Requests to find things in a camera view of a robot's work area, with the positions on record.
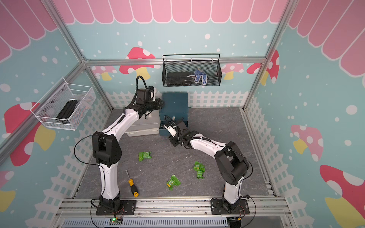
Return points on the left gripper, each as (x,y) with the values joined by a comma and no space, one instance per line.
(159,106)

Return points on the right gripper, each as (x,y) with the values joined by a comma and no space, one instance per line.
(171,139)

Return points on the teal drawer cabinet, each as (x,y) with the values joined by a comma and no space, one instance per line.
(176,107)

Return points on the green cookie pack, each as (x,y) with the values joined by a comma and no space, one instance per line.
(173,182)
(144,155)
(200,169)

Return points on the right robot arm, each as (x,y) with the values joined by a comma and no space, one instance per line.
(232,164)

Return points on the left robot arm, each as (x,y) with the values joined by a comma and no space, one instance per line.
(105,145)

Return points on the grey plastic toolbox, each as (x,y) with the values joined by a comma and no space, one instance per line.
(145,126)

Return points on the green cookie pack front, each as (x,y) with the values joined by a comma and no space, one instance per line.
(173,182)

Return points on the blue white item in basket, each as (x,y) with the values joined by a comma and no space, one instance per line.
(198,77)

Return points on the yellow black screwdriver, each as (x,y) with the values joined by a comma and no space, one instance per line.
(133,187)

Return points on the black box in white basket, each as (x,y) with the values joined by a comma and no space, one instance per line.
(66,112)

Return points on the small green circuit board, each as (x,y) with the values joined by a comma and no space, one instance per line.
(115,222)

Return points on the black wire wall basket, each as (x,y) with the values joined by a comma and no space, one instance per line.
(208,63)

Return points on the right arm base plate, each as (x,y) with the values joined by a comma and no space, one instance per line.
(221,206)

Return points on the white wire wall basket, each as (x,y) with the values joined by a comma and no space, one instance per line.
(50,105)

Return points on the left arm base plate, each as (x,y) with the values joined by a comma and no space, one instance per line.
(125,207)

